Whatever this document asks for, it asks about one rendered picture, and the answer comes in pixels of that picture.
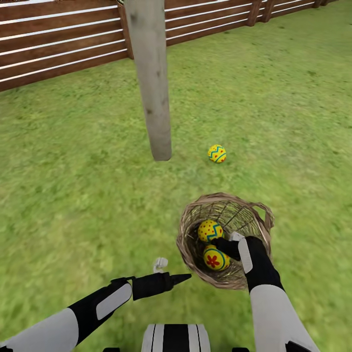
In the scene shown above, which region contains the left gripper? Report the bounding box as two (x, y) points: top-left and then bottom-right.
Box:
(145, 272), (192, 297)

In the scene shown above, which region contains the easter egg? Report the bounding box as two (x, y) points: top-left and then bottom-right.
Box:
(208, 145), (226, 163)
(197, 220), (225, 244)
(199, 244), (233, 271)

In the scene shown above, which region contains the wicker basket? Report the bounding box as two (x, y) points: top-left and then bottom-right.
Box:
(175, 192), (275, 291)

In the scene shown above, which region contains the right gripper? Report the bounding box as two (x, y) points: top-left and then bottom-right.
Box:
(210, 237), (241, 262)

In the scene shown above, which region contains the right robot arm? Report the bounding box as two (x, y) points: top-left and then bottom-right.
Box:
(210, 231), (320, 352)

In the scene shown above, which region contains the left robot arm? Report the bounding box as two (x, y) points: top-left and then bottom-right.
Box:
(0, 258), (192, 352)

